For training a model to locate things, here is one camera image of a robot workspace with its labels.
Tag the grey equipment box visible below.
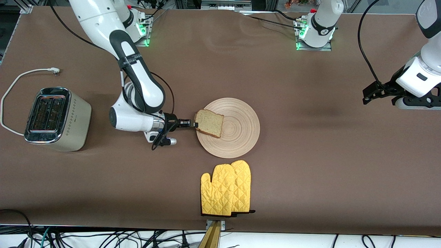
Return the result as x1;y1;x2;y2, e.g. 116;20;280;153
201;0;254;11

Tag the brown table cover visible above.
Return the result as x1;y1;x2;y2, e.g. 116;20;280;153
0;5;441;238

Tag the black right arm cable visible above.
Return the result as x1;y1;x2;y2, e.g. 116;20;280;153
48;0;176;151

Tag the black floor cable tangle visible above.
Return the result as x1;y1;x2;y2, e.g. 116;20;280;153
0;208;207;248

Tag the round wooden plate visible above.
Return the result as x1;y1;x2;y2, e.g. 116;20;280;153
196;98;260;159

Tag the yellow camera mount beam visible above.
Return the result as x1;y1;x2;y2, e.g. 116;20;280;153
198;220;221;248

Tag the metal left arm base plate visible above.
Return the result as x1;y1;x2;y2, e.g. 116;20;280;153
296;17;333;51

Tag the black cable on table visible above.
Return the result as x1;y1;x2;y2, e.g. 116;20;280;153
238;10;304;30

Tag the beige chrome two-slot toaster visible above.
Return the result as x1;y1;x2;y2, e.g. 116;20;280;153
24;87;92;152

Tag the yellow quilted oven mitt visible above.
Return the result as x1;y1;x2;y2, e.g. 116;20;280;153
201;164;238;217
230;160;256;215

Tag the brown bread slice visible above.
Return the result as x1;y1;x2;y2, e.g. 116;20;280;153
194;110;225;138

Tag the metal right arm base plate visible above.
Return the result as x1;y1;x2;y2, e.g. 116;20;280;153
133;15;152;47

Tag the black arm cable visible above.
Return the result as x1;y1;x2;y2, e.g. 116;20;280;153
358;0;419;100
48;0;176;151

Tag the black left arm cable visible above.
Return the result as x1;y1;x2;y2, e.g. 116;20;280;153
358;0;419;100

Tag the white toaster power cord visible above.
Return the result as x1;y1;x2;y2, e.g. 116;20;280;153
0;68;61;136

